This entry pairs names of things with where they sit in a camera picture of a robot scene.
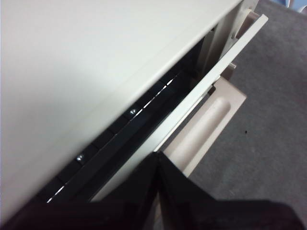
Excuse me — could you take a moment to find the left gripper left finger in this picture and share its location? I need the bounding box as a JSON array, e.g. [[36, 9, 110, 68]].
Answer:
[[0, 153, 159, 230]]

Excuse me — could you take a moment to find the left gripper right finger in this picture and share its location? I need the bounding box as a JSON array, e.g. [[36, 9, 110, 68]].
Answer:
[[159, 153, 305, 230]]

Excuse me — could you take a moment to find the large beige oven knob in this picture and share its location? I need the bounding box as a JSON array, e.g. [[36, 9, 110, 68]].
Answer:
[[239, 7, 260, 36]]

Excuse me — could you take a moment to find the cream glass oven door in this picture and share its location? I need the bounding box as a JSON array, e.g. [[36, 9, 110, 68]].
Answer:
[[91, 13, 269, 203]]

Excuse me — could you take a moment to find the cream toaster oven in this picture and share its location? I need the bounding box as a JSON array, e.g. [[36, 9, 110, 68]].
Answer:
[[0, 0, 261, 216]]

